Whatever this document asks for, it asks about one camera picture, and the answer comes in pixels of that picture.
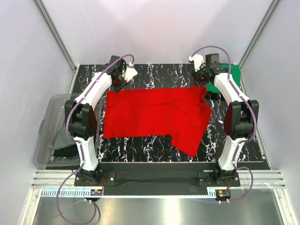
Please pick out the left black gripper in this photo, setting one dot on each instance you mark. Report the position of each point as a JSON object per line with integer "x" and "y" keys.
{"x": 116, "y": 89}

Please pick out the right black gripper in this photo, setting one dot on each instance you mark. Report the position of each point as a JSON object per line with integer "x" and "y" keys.
{"x": 195, "y": 75}

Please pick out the red t shirt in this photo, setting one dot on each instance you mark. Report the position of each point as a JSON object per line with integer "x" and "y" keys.
{"x": 181, "y": 113}

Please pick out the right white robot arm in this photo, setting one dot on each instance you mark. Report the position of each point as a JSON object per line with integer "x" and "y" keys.
{"x": 240, "y": 121}

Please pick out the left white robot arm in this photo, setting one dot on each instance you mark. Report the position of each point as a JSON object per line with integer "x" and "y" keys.
{"x": 81, "y": 123}

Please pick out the clear plastic bin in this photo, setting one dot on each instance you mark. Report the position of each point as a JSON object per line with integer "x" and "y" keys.
{"x": 54, "y": 120}

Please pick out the grey t shirt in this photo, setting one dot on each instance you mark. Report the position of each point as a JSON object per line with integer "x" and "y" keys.
{"x": 60, "y": 140}

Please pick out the black t shirt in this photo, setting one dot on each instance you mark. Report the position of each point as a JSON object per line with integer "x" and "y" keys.
{"x": 67, "y": 152}

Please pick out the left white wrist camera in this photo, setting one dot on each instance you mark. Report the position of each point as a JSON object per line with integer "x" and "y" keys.
{"x": 130, "y": 72}

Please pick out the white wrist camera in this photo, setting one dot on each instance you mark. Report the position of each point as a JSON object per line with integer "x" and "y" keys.
{"x": 197, "y": 60}
{"x": 130, "y": 72}

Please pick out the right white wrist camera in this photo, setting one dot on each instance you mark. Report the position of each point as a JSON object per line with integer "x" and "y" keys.
{"x": 197, "y": 60}

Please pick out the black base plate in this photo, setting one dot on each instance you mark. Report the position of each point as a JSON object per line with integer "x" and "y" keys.
{"x": 203, "y": 173}

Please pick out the aluminium frame rail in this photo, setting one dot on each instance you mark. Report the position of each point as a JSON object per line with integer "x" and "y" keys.
{"x": 261, "y": 178}

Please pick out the white slotted cable duct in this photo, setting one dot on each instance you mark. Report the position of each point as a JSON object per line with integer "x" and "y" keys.
{"x": 72, "y": 192}

